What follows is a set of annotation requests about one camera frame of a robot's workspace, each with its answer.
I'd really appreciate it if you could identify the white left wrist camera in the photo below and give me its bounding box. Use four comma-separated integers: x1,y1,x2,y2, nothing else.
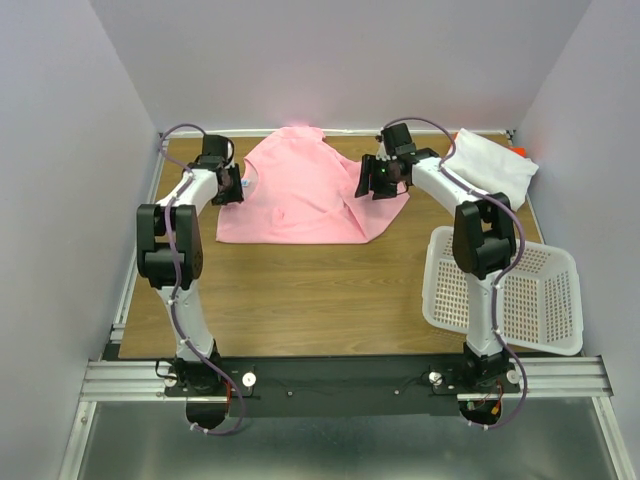
225,138,236,169

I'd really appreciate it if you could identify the pink t shirt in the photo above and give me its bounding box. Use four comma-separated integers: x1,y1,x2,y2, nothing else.
216,126,409,245

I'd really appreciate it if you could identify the aluminium frame rail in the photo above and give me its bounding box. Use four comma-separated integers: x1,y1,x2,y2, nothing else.
57,355,640,480

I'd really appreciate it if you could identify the white folded t shirt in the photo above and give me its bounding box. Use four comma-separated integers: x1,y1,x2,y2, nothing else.
445,129,538,211

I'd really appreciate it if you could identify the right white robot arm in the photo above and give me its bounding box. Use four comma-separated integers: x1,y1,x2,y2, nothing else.
355,118,520,392

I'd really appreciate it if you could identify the orange folded t shirt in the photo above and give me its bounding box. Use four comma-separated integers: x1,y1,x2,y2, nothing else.
510,147,527,157

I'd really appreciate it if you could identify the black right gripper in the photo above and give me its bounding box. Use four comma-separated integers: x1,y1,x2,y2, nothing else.
352,154,399,202

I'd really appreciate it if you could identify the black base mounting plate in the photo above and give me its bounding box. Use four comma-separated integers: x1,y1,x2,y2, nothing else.
158,354,520,431

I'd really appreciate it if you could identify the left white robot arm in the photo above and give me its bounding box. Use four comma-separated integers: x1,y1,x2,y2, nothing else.
136,134,244,396

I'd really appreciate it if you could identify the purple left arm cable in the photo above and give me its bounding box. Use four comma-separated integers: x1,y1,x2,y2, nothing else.
158,122,249,438

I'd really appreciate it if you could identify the white plastic laundry basket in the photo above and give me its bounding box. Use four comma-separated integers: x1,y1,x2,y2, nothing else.
422,226,583,356

